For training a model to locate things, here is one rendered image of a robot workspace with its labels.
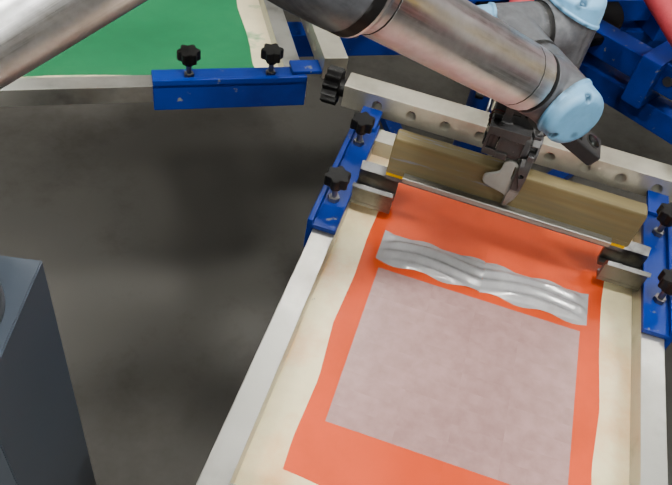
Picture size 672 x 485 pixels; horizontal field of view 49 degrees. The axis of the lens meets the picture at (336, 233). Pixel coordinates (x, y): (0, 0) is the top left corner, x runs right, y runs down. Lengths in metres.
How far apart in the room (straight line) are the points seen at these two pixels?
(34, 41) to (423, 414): 0.69
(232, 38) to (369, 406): 0.92
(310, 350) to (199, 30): 0.85
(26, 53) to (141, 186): 1.94
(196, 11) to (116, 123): 1.26
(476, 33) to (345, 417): 0.56
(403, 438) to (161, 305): 1.40
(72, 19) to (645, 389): 0.91
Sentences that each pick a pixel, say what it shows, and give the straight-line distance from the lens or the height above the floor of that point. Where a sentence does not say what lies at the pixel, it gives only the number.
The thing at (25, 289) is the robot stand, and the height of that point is 1.20.
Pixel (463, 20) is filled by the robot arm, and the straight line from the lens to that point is 0.74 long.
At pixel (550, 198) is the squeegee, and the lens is 1.20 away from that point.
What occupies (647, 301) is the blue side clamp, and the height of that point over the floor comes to 1.00.
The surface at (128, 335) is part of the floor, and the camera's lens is 2.28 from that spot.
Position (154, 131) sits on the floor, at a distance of 2.91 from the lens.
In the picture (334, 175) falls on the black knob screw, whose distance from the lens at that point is 1.20.
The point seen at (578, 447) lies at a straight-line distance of 1.14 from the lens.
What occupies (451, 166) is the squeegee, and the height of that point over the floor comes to 1.12.
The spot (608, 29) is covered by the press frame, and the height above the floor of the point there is 1.02.
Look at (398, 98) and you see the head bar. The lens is 1.43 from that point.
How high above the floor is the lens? 1.87
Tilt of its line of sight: 47 degrees down
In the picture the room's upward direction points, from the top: 11 degrees clockwise
